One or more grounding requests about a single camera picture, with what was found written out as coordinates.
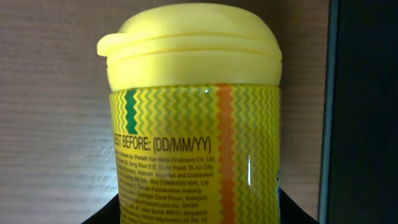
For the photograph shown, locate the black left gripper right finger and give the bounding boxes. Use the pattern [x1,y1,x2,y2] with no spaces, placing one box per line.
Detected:
[279,187,320,224]

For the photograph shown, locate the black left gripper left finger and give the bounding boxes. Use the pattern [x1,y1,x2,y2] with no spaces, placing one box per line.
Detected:
[81,194,120,224]

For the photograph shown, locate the yellow candy bottle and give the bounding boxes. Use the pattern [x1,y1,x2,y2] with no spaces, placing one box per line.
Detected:
[97,3,282,223]

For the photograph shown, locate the black open box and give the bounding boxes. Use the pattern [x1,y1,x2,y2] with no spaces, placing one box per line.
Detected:
[318,0,397,223]

